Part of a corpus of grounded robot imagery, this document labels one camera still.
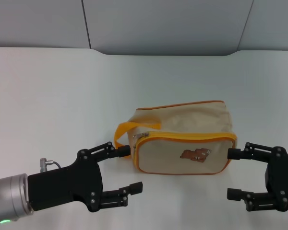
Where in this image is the beige food bag orange trim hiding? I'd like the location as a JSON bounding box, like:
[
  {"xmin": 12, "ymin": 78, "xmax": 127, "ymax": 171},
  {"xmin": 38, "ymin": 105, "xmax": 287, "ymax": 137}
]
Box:
[{"xmin": 115, "ymin": 100, "xmax": 238, "ymax": 176}]

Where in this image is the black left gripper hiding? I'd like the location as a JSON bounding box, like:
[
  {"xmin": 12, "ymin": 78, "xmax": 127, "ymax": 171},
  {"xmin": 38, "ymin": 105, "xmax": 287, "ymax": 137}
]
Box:
[{"xmin": 27, "ymin": 141, "xmax": 144, "ymax": 213}]

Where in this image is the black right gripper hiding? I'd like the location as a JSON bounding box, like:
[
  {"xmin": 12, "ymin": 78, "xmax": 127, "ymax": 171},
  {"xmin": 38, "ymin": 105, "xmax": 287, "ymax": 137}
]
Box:
[{"xmin": 226, "ymin": 142, "xmax": 288, "ymax": 213}]

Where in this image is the metal connector with cable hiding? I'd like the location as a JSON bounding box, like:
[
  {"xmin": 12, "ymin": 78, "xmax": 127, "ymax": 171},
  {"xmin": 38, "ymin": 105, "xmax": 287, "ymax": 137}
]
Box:
[{"xmin": 39, "ymin": 157, "xmax": 63, "ymax": 173}]

